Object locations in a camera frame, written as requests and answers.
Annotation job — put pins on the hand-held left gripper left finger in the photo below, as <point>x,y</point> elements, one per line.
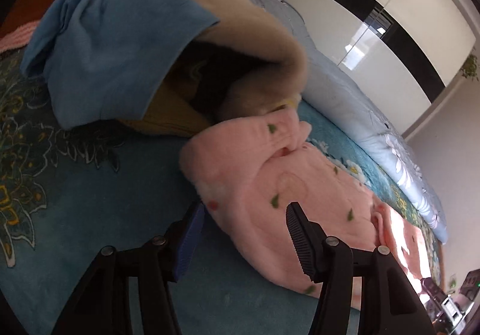
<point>189,242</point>

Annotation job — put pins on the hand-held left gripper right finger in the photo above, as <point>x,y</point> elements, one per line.
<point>300,242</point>

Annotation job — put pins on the pink fleece garment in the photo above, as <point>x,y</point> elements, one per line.
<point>243,177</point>

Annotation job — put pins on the teal patterned blanket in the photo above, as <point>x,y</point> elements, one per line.
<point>93,188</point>

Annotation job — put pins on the yellow knitted sweater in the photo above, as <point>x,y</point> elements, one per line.
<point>168,115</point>

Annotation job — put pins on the light blue floral quilt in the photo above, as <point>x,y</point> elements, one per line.
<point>337,95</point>

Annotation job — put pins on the dark device with green light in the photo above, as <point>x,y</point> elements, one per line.
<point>470,286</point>

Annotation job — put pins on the cream fleece garment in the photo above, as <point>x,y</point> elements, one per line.
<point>262,31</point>

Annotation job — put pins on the blue shirt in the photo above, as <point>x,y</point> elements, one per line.
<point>112,39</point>

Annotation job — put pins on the green hanging plant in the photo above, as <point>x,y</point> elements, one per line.
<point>470,68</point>

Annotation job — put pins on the white and black wardrobe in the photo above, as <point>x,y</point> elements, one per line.
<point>412,20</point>

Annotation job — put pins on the pink knitted cloth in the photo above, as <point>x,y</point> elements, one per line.
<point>15,39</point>

